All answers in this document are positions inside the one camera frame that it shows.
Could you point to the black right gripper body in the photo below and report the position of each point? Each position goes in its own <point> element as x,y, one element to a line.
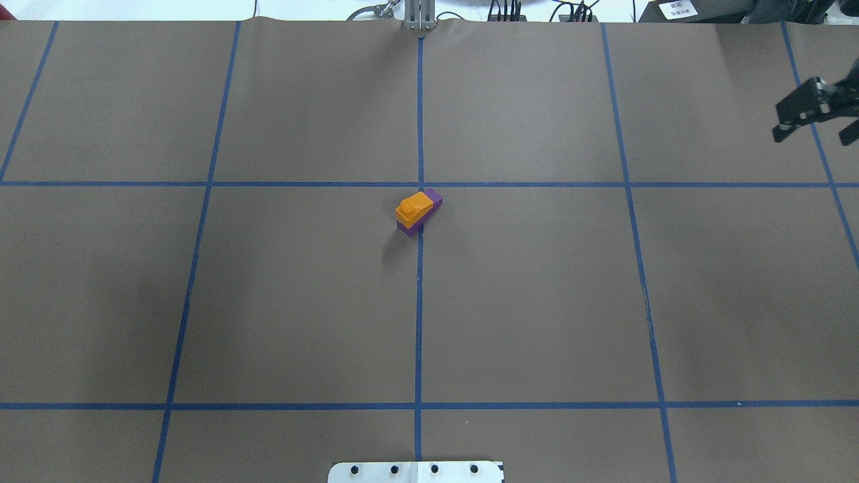
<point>809,102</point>

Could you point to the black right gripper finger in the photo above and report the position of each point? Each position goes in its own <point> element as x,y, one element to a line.
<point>850,134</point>
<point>812,101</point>

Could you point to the purple trapezoid block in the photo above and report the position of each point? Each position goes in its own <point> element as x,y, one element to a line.
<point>438,201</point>

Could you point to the orange trapezoid block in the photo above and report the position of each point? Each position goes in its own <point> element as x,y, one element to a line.
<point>413,209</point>

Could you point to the aluminium frame post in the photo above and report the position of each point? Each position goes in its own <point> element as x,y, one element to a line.
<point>419,15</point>

